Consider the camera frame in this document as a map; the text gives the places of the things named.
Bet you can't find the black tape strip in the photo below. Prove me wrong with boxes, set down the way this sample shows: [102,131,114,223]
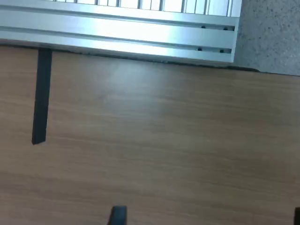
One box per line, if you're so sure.
[31,48,53,145]

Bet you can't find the aluminium extrusion platform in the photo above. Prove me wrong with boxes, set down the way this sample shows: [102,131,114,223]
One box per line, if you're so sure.
[0,0,242,64]

